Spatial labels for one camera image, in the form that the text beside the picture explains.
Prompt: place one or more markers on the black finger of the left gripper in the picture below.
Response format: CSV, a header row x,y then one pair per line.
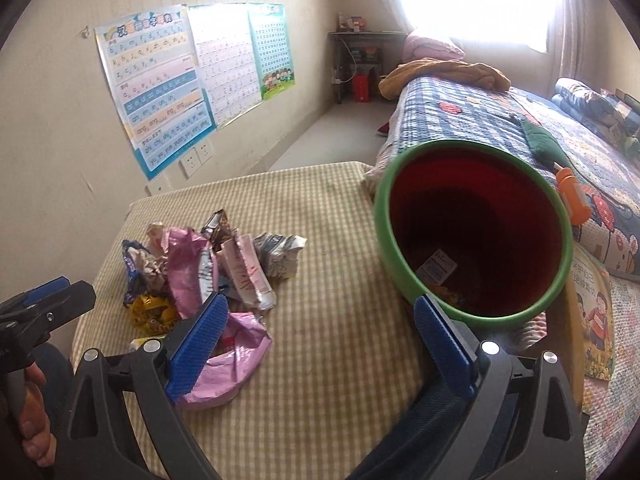
x,y
67,304

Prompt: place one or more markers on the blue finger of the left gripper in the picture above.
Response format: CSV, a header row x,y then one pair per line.
x,y
26,299

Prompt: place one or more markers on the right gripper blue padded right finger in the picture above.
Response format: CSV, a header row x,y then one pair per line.
x,y
453,357

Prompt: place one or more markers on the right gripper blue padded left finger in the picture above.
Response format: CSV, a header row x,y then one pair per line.
x,y
190,344

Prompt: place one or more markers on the yellow snack wrapper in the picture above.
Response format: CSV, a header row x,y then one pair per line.
x,y
153,315

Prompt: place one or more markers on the silver blue wrapper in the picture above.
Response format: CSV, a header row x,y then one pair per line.
x,y
278,254

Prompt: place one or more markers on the person's left hand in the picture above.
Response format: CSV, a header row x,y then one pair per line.
x,y
39,444

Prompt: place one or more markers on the pink plastic bag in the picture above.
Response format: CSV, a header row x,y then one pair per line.
x,y
243,345

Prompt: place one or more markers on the pink white wrapper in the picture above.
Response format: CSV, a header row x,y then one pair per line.
x,y
248,278

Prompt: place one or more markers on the red bin with green rim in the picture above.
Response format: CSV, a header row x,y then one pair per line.
x,y
475,227

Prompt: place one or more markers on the brown foil wrapper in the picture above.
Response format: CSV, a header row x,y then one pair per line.
x,y
217,230

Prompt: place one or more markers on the children's picture book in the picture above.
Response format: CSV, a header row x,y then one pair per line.
x,y
593,292

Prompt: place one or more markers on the orange plastic bottle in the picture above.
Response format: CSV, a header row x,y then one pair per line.
x,y
572,195

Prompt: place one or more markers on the dark green cloth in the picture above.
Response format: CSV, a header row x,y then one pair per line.
x,y
545,148

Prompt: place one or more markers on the blue plaid quilted bedspread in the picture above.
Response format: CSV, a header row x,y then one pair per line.
x,y
432,109

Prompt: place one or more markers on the mustard yellow blanket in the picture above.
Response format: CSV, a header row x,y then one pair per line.
x,y
478,75

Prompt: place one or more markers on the folded blue quilt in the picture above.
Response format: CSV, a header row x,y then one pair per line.
x,y
596,109

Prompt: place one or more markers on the red box under table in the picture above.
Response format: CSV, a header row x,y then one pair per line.
x,y
361,88

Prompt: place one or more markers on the white chart poster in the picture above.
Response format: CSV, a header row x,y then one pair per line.
x,y
224,48

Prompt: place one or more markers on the teal chart poster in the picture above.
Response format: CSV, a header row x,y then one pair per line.
x,y
272,50

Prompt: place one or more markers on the pink pillow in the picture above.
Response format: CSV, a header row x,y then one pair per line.
x,y
418,46

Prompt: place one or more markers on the dark wooden side table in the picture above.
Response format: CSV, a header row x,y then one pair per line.
x,y
376,53

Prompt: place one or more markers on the white wall socket pair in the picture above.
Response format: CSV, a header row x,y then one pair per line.
x,y
196,157

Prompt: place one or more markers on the pinyin wall poster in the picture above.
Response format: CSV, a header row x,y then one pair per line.
x,y
151,69

